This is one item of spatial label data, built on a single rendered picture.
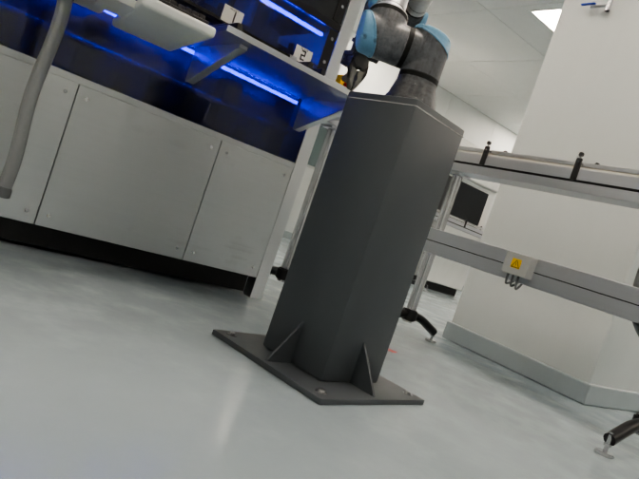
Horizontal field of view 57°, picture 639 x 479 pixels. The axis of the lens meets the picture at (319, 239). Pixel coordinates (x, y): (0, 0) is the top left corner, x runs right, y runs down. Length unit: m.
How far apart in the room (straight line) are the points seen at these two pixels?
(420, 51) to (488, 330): 1.96
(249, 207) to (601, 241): 1.69
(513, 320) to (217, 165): 1.76
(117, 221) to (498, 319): 2.03
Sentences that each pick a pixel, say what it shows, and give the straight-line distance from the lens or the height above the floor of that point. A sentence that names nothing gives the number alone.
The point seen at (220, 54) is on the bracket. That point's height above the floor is 0.83.
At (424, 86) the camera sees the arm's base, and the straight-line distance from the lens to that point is 1.71.
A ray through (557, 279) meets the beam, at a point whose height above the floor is 0.49.
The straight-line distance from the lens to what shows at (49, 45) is 1.91.
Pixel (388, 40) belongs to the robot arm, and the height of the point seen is 0.94.
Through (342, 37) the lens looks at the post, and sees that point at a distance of 2.65.
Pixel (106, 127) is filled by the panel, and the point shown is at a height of 0.47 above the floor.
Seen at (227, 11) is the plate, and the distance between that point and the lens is 2.37.
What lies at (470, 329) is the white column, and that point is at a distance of 3.42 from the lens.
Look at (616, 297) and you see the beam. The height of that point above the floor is 0.49.
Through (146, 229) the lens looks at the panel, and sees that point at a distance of 2.29.
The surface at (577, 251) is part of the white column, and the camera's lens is 3.18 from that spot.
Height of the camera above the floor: 0.42
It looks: 2 degrees down
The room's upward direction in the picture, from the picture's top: 19 degrees clockwise
